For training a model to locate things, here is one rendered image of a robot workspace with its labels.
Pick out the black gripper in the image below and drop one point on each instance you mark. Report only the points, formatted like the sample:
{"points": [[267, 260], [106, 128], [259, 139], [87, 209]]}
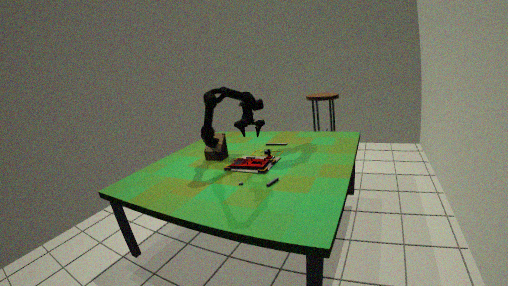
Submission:
{"points": [[258, 124]]}

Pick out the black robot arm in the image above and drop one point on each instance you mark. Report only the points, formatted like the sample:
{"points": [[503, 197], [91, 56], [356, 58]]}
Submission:
{"points": [[211, 101]]}

